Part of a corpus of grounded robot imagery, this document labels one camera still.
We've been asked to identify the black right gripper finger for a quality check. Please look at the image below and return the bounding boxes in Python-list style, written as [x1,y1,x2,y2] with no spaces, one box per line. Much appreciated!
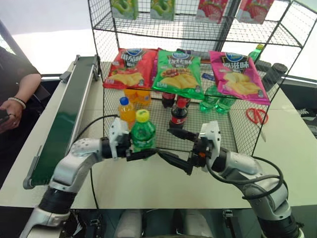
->
[166,127,199,142]
[158,151,197,176]

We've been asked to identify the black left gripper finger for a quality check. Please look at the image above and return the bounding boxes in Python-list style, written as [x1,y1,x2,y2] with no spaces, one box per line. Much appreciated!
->
[126,148,159,162]

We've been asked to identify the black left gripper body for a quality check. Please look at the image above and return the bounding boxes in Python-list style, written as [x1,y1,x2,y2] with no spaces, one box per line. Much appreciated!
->
[118,133,134,161]

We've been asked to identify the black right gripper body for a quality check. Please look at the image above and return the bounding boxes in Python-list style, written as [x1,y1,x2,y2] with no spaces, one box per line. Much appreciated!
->
[189,134,211,172]

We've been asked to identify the green soda bottle yellow cap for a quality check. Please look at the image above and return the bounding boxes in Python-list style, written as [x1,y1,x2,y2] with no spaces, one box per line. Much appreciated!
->
[247,44,266,63]
[130,110,157,161]

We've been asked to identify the green conveyor belt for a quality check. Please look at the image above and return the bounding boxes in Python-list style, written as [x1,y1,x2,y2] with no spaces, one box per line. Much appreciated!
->
[22,55,101,190]

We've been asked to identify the person hand with ring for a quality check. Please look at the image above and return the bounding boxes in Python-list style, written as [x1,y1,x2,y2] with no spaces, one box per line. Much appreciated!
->
[0,101,26,135]

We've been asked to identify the cola bottle red cap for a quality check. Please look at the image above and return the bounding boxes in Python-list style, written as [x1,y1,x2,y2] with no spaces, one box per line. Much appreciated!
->
[168,97,189,130]

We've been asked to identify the orange soda bottle blue cap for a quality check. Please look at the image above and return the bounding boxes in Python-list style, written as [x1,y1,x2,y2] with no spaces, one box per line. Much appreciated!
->
[118,97,136,130]

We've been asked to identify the green chips bag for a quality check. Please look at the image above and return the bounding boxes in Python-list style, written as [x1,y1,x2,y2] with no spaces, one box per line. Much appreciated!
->
[151,48,205,101]

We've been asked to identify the grey rounded shape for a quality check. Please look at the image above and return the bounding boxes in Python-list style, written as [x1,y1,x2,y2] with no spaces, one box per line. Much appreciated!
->
[114,209,143,238]
[182,209,214,238]

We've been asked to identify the red scissors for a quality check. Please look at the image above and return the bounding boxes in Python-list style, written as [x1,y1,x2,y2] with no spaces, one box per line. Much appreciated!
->
[245,107,269,142]

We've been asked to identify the red chips bag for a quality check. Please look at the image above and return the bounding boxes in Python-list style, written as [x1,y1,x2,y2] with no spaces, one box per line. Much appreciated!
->
[103,47,159,90]

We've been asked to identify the pink chips bag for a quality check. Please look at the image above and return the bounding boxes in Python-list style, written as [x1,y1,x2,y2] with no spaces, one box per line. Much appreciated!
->
[209,50,271,106]

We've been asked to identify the dark purple packet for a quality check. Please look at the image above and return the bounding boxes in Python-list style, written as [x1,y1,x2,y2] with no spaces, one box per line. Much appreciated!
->
[176,48,211,63]

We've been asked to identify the black ribbed cylinders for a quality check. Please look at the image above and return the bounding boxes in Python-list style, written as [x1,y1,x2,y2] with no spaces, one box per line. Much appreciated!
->
[255,60,288,93]

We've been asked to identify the green snack box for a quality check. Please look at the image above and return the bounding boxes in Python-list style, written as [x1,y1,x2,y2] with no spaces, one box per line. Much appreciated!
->
[110,0,139,20]
[150,0,176,22]

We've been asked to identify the red strawberry snack box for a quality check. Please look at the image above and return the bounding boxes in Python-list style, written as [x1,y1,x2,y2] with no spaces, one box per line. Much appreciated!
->
[235,0,274,25]
[195,0,229,24]

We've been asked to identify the person black shirt torso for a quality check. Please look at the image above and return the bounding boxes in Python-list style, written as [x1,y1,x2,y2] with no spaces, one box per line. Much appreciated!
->
[0,46,52,159]

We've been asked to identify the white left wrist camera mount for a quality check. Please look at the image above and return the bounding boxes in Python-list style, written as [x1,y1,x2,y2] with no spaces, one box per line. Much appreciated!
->
[108,117,131,160]

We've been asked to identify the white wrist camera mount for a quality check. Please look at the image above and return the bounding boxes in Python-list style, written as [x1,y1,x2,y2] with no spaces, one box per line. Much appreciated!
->
[199,120,222,172]
[108,117,131,160]

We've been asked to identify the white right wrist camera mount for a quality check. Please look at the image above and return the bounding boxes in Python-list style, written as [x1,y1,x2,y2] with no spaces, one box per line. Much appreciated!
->
[199,120,222,172]

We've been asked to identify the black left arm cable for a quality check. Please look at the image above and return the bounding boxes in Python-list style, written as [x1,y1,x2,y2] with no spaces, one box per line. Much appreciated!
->
[73,114,120,209]

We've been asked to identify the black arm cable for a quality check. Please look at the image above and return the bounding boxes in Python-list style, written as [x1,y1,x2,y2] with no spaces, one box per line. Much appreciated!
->
[73,114,120,209]
[205,155,285,200]

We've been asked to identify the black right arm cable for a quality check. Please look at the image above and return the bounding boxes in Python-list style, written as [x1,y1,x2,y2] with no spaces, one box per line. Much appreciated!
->
[205,155,285,200]

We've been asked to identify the black wire rack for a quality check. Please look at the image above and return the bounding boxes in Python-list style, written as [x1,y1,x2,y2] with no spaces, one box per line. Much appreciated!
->
[87,0,316,156]

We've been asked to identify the white bead bracelet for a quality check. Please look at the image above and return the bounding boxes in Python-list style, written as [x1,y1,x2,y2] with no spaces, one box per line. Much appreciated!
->
[7,97,27,110]

